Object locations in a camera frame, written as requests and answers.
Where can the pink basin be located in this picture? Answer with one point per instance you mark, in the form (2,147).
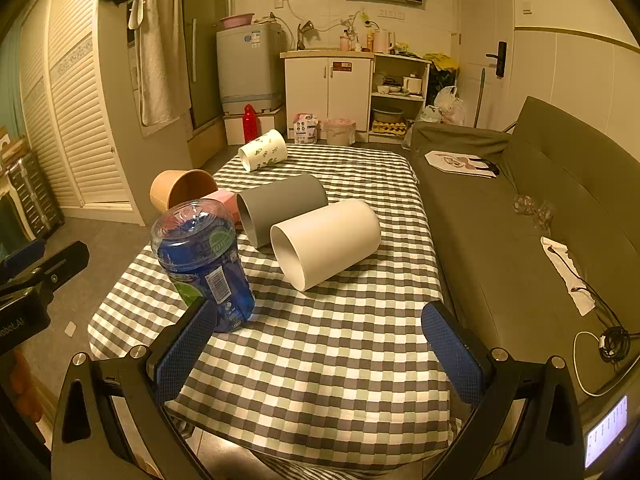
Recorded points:
(236,21)

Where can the grey basin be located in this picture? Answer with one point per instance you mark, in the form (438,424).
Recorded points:
(388,114)

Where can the white plastic bag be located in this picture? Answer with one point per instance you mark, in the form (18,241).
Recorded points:
(447,105)

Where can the printed tote bag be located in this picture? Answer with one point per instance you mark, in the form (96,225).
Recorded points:
(457,162)

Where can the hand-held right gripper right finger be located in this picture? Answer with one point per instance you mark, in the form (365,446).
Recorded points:
(452,355)

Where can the hanging white towel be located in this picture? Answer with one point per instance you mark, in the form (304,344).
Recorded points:
(160,60)

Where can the washing machine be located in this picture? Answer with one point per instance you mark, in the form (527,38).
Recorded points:
(247,67)

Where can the checkered tablecloth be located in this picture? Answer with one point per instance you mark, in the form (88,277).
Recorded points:
(320,340)

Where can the metal faucet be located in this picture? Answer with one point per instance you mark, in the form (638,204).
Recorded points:
(304,32)

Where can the ribbed suitcase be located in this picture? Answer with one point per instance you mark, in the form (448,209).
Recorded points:
(35,195)

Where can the pink electric kettle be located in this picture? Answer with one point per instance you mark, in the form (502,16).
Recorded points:
(382,41)

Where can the white door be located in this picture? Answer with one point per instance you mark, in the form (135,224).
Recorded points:
(482,15)

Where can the pink cup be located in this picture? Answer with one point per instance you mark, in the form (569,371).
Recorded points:
(227,200)

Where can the louvered wardrobe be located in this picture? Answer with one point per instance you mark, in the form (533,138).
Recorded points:
(75,110)

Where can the white sink cabinet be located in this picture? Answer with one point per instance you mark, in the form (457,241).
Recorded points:
(325,95)

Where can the blue clear plastic cup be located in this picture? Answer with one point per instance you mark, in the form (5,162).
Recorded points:
(207,260)

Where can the large white cup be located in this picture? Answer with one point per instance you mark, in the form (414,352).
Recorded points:
(330,240)

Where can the red bottle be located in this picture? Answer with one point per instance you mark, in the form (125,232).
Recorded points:
(249,125)

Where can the clear plastic wrapper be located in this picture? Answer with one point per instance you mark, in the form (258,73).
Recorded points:
(537,212)

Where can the white open shelf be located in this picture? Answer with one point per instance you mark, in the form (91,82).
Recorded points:
(400,100)

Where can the orange paper cup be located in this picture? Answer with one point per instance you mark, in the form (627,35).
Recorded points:
(172,190)

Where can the white leaf-patterned cup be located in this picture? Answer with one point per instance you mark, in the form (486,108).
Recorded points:
(265,152)

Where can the device with lit screen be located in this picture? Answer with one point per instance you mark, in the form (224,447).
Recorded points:
(605,432)

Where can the grey cup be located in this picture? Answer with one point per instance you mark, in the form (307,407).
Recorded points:
(290,200)

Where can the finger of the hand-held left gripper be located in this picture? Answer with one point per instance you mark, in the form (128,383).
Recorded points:
(60,265)

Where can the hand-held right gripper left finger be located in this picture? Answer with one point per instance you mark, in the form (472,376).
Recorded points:
(184,347)

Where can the green sofa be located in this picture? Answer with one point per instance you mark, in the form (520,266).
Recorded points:
(500,240)

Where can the pink trash bin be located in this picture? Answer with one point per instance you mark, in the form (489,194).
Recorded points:
(339,132)

